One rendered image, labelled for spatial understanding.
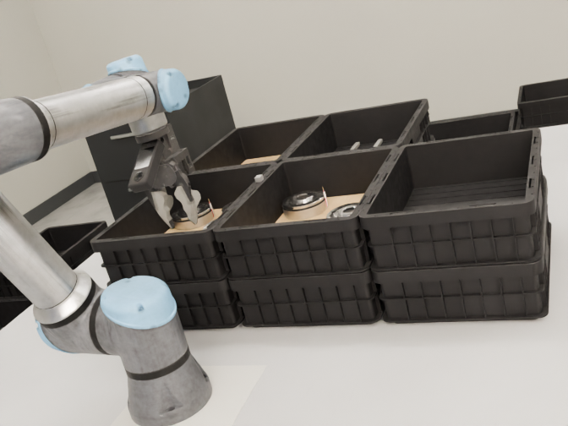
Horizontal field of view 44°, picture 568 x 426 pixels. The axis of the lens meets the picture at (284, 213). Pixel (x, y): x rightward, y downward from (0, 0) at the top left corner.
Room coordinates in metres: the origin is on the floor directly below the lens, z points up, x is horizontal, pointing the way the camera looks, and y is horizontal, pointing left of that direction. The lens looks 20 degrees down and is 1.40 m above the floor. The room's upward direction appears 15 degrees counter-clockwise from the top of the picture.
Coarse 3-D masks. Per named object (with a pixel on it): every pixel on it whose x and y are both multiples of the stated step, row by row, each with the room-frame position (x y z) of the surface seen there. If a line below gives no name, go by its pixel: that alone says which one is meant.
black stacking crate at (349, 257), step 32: (320, 160) 1.60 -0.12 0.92; (352, 160) 1.56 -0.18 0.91; (384, 160) 1.53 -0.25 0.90; (288, 192) 1.63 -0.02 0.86; (352, 192) 1.57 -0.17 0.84; (256, 224) 1.44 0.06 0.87; (224, 256) 1.30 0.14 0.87; (256, 256) 1.27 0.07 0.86; (288, 256) 1.25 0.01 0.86; (320, 256) 1.22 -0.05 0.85; (352, 256) 1.19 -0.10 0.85
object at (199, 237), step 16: (192, 176) 1.75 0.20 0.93; (112, 224) 1.51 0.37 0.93; (96, 240) 1.43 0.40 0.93; (112, 240) 1.40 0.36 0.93; (128, 240) 1.38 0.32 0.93; (144, 240) 1.36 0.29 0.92; (160, 240) 1.35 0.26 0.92; (176, 240) 1.33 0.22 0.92; (192, 240) 1.32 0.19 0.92; (208, 240) 1.30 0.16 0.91
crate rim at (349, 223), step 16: (288, 160) 1.65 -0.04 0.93; (304, 160) 1.62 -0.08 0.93; (256, 192) 1.48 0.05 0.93; (368, 192) 1.28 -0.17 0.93; (240, 208) 1.40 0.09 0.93; (224, 224) 1.33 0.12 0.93; (272, 224) 1.25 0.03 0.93; (288, 224) 1.23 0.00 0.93; (304, 224) 1.21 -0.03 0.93; (320, 224) 1.20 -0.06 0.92; (336, 224) 1.19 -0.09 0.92; (352, 224) 1.18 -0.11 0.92; (224, 240) 1.29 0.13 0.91; (240, 240) 1.27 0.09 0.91
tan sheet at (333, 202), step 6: (330, 198) 1.59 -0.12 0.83; (336, 198) 1.58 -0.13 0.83; (342, 198) 1.56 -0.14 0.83; (348, 198) 1.55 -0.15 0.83; (354, 198) 1.54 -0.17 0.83; (360, 198) 1.53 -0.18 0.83; (330, 204) 1.55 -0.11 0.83; (336, 204) 1.54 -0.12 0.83; (342, 204) 1.53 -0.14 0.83; (282, 216) 1.55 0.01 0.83; (318, 216) 1.49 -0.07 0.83; (324, 216) 1.48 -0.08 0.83; (276, 222) 1.52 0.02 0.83
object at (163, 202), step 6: (156, 192) 1.43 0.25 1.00; (162, 192) 1.44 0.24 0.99; (156, 198) 1.44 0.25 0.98; (162, 198) 1.43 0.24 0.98; (168, 198) 1.47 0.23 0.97; (156, 204) 1.44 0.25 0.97; (162, 204) 1.43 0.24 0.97; (168, 204) 1.47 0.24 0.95; (156, 210) 1.44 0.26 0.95; (162, 210) 1.43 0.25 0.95; (168, 210) 1.44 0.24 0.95; (162, 216) 1.44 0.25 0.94; (168, 216) 1.44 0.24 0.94; (168, 222) 1.43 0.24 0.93
